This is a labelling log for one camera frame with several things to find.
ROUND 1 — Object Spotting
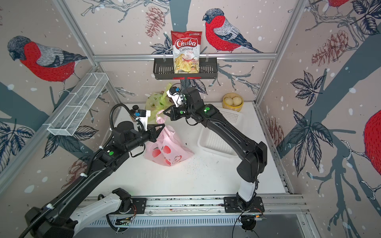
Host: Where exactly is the pink plastic bag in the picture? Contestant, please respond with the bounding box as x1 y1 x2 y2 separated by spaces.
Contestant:
144 125 194 167

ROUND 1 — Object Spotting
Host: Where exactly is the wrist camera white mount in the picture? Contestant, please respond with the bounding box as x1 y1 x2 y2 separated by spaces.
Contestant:
167 86 185 108
134 110 151 131

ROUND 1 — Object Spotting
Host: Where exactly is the white perforated plastic basket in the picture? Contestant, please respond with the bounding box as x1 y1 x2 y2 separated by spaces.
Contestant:
197 108 244 158

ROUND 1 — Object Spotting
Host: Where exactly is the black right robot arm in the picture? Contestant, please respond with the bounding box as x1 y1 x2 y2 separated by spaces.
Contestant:
163 86 267 212

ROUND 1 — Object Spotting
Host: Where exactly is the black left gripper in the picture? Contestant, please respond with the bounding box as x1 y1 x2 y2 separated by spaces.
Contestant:
125 122 165 153

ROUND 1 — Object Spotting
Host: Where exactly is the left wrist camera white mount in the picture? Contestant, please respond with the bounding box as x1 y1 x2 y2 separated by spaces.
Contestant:
134 110 151 131

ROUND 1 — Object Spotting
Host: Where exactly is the yellow bowl with buns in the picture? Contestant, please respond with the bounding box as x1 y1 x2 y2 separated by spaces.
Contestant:
222 93 244 112

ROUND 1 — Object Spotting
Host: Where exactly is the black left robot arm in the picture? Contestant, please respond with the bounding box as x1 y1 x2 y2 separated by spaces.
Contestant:
20 104 165 238

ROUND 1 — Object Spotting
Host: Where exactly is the black wall shelf basket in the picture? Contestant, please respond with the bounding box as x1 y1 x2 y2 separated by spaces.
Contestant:
153 56 218 80

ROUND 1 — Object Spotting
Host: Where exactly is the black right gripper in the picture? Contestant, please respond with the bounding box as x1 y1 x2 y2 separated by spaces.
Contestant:
161 105 195 123

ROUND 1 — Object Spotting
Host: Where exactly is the red peach top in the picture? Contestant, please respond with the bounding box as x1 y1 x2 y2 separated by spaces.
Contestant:
162 146 171 154

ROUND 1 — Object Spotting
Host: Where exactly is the Chuba cassava chips bag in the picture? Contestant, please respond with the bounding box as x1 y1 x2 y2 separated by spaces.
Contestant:
171 31 202 73

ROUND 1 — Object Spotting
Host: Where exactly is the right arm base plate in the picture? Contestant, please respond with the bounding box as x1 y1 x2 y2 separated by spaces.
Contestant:
223 194 265 213

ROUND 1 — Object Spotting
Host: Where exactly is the green avocado print plastic bag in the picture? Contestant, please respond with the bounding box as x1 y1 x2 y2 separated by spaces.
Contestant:
145 83 174 124

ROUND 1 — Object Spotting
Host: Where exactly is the white wire mesh shelf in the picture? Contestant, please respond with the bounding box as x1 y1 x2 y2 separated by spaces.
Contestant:
47 72 109 136

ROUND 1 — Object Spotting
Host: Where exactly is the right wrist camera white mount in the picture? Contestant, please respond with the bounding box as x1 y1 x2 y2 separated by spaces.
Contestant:
167 86 185 108

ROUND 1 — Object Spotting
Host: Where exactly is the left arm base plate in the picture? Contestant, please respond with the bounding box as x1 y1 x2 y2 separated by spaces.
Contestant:
110 197 147 215

